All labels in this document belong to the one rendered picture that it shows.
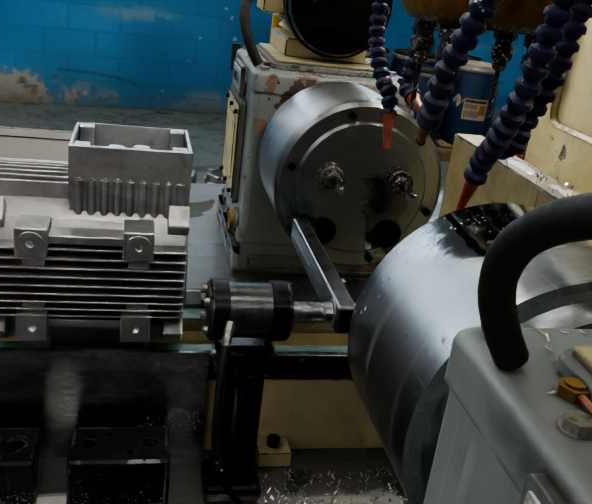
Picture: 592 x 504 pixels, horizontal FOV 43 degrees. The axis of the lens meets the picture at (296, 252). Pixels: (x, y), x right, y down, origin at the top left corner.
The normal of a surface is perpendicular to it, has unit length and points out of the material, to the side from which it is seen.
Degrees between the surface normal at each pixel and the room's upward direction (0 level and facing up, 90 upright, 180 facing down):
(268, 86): 90
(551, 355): 0
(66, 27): 90
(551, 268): 13
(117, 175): 90
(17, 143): 55
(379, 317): 73
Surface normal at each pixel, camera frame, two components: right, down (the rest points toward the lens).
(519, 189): -0.98, -0.04
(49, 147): 0.22, -0.21
